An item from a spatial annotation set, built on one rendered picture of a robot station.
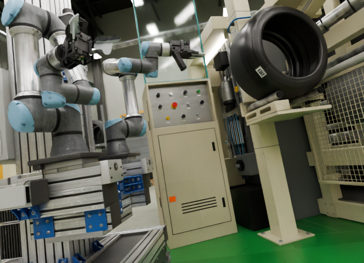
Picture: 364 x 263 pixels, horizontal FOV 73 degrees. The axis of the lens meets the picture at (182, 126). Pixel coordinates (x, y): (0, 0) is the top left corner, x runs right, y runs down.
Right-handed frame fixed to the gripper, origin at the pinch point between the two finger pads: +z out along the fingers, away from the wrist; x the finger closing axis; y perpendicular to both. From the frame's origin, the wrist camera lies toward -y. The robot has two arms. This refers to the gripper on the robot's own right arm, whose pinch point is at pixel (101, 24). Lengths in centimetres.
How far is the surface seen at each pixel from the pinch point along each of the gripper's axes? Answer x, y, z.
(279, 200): -139, 63, 6
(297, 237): -142, 87, 13
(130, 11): -678, -794, -675
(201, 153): -129, 24, -45
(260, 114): -107, 9, 12
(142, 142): -748, -162, -701
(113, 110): -677, -327, -809
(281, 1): -131, -76, 34
